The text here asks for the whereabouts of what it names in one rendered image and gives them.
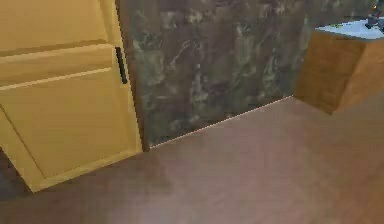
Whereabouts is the yellow room door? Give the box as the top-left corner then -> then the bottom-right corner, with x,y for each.
0,0 -> 144,193

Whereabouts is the brown cabinet with white top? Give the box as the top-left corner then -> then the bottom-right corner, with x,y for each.
293,18 -> 384,116

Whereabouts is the small dark object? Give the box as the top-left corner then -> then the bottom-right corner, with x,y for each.
364,3 -> 383,30

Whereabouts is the black door handle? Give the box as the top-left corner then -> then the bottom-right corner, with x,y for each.
115,46 -> 129,85

